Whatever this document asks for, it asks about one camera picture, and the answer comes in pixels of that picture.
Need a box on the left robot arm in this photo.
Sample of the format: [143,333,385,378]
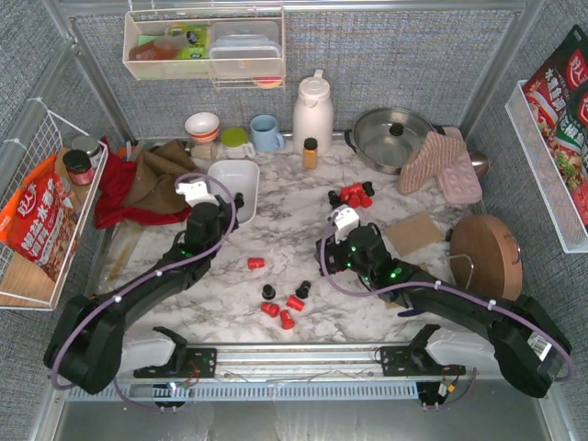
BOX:
[43,193,244,394]

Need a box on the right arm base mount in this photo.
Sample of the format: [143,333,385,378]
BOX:
[375,324,447,377]

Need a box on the steel pot with glass lid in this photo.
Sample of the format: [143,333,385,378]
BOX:
[344,107,446,175]

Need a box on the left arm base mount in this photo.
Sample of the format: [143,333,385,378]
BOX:
[133,347,218,379]

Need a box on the silver lid glass jar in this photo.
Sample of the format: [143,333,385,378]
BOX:
[72,135,102,168]

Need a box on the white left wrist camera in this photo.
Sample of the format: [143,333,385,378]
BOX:
[175,180,219,208]

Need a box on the red cloth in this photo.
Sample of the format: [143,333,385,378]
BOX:
[95,153,190,230]

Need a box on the green lidded white cup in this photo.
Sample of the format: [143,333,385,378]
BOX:
[220,127,255,159]

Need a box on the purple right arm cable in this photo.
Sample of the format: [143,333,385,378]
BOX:
[319,218,576,410]

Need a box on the green labelled packet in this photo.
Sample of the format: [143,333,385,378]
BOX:
[165,24,210,60]

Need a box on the white rectangular storage basket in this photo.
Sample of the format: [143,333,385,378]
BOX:
[208,159,260,225]

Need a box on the clear plastic container stack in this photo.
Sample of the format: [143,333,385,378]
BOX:
[209,20,282,78]

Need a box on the dark lid glass jar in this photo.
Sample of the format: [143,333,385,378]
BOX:
[62,150,95,186]

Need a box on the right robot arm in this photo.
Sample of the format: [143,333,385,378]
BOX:
[315,224,575,398]

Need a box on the white wire basket left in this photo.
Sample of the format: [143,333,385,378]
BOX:
[1,107,109,311]

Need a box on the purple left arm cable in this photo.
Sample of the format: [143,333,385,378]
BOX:
[49,173,238,413]

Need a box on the blue mug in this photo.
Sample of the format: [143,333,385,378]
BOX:
[250,115,285,153]

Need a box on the orange liquid bottle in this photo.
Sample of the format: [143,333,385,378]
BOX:
[129,36,187,61]

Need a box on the orange snack bag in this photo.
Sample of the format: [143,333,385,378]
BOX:
[1,154,76,281]

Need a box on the pink egg tray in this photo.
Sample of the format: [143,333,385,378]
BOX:
[436,150,482,205]

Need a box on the brown cloth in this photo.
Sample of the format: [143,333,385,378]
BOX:
[122,140,201,214]

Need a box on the steel cup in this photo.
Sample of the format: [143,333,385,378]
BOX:
[469,151,490,179]

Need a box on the red coffee capsule cluster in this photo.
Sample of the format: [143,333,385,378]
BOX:
[340,183,373,209]

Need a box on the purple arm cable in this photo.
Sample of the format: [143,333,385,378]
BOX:
[319,218,576,410]
[49,173,238,413]

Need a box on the pink yellow sponge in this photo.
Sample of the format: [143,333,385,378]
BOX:
[253,76,283,89]

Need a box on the white orange striped bowl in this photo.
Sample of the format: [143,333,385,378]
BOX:
[184,112,220,142]

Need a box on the round wooden board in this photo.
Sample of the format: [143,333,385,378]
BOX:
[449,214,523,301]

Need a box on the black coffee capsule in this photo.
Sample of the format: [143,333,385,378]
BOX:
[295,280,311,300]
[362,181,375,198]
[234,193,244,209]
[262,284,276,300]
[328,190,341,209]

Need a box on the orange spice bottle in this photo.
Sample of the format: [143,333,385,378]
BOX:
[302,138,318,169]

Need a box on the pink striped cloth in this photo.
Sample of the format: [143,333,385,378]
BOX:
[397,131,467,196]

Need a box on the purple spatula handle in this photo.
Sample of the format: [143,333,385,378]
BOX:
[398,309,423,318]

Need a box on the white thermos jug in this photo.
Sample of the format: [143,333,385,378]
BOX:
[292,69,334,157]

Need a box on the brown cardboard square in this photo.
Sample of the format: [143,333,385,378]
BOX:
[384,212,445,257]

